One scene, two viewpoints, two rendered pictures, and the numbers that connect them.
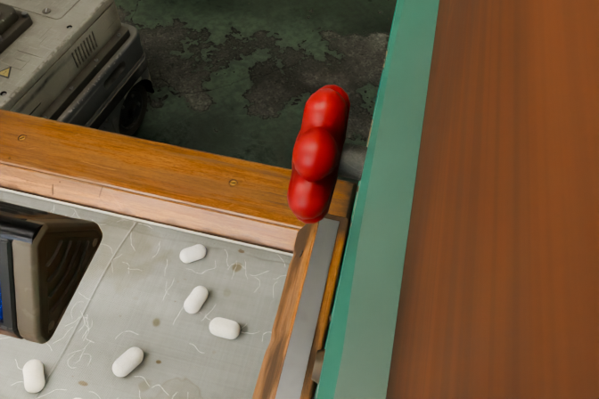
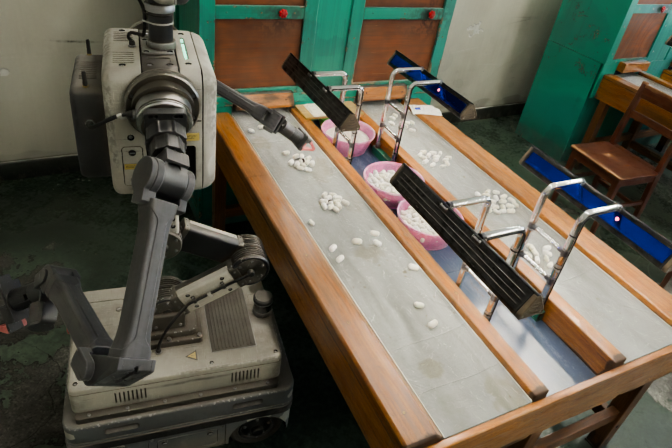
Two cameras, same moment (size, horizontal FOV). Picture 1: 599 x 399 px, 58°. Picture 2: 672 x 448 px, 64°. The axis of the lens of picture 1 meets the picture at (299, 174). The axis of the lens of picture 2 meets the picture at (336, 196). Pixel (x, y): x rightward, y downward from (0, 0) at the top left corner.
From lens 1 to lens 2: 2.60 m
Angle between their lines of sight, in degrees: 83
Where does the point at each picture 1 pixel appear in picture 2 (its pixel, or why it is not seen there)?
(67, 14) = (116, 298)
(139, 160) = (235, 142)
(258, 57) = not seen: outside the picture
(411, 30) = (276, 5)
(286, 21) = not seen: outside the picture
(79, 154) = (243, 151)
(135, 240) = (255, 141)
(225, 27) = not seen: outside the picture
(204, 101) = (64, 351)
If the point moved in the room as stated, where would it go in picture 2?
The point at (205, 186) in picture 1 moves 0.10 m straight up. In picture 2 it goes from (232, 131) to (233, 111)
